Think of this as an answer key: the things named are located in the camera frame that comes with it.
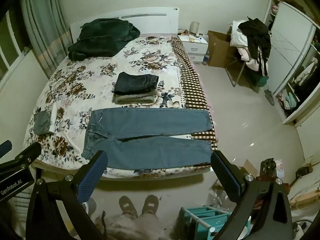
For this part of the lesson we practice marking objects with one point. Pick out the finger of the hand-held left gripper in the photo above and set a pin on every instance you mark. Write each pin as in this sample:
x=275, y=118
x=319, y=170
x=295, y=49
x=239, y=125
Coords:
x=28, y=153
x=5, y=147

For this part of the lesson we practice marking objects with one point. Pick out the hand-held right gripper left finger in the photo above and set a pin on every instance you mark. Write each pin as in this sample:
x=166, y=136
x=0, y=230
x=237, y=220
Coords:
x=92, y=177

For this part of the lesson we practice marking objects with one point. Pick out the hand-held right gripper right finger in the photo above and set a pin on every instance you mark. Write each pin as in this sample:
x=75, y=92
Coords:
x=228, y=177

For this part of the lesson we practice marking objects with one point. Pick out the blue jeans pants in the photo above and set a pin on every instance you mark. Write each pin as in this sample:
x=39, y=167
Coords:
x=155, y=152

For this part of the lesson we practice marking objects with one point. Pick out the dark folded pants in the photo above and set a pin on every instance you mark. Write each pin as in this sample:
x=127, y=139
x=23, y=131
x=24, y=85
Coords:
x=135, y=82

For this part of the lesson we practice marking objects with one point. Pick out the clear plastic bag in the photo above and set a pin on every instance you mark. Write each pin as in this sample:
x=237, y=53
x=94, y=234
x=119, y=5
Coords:
x=220, y=195

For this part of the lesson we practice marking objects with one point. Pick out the flat cardboard piece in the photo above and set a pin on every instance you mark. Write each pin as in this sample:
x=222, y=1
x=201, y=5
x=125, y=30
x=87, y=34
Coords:
x=249, y=168

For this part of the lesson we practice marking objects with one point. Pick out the pale round bin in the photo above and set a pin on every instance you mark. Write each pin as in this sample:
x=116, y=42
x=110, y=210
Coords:
x=92, y=206

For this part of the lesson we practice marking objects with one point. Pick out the small grey cloth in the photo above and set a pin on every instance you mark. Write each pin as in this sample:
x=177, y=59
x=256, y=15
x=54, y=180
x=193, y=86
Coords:
x=42, y=123

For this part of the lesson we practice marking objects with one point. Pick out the person's left shoe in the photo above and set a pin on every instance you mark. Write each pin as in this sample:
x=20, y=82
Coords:
x=128, y=206

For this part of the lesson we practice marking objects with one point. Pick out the person's shoe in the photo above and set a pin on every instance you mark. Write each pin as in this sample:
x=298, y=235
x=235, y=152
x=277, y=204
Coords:
x=150, y=204
x=128, y=206

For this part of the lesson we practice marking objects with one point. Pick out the teal rack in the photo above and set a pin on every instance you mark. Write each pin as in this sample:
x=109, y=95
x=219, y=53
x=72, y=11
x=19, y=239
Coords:
x=205, y=220

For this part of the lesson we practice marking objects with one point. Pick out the person's right shoe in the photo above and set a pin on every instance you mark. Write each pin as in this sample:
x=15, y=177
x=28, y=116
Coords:
x=150, y=204

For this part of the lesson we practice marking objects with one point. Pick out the person's legs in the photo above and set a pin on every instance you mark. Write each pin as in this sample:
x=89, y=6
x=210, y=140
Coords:
x=137, y=227

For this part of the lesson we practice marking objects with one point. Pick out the floral bed sheet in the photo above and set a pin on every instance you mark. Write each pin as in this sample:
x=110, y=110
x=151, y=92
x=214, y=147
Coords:
x=82, y=85

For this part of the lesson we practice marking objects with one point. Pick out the grey slippers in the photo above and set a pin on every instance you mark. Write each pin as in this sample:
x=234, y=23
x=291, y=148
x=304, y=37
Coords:
x=270, y=97

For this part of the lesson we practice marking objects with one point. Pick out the window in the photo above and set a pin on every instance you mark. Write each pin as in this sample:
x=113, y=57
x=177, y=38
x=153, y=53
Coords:
x=10, y=50

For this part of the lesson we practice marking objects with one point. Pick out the brown checkered blanket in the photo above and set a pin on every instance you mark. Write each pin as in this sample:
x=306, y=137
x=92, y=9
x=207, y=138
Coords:
x=191, y=85

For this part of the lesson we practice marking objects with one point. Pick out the teal box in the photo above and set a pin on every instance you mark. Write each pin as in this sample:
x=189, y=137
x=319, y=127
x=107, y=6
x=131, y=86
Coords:
x=261, y=81

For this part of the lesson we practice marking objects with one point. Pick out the plastic water bottle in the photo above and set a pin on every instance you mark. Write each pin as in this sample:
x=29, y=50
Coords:
x=206, y=58

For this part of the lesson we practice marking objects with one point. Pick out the pink garment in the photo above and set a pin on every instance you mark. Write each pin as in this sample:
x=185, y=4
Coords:
x=246, y=56

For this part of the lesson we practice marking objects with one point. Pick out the cardboard box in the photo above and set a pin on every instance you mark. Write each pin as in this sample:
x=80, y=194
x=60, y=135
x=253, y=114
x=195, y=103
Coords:
x=220, y=50

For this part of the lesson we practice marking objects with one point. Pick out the striped curtain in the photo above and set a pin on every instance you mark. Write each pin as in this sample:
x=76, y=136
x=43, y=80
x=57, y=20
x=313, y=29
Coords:
x=47, y=25

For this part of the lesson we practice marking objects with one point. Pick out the white nightstand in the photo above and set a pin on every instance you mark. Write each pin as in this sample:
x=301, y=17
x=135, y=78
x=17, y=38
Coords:
x=193, y=48

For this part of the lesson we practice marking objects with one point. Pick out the dark green blanket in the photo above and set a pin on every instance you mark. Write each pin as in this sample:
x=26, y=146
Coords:
x=100, y=40

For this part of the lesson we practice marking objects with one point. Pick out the white garment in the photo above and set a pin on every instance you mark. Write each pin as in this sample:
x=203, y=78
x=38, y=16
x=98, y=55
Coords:
x=237, y=36

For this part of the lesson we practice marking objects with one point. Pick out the black garment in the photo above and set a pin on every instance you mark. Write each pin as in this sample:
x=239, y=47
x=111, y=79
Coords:
x=257, y=37

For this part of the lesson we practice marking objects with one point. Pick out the white wardrobe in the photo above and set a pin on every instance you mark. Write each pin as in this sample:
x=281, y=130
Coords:
x=290, y=45

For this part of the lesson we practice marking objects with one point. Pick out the round beige lamp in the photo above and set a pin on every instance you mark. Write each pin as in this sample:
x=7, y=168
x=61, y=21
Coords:
x=194, y=27

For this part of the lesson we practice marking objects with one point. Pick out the white headboard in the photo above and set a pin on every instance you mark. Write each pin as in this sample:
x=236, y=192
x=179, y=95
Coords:
x=155, y=21

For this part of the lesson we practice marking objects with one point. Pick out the metal chair frame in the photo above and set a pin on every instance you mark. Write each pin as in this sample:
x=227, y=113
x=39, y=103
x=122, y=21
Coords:
x=237, y=76

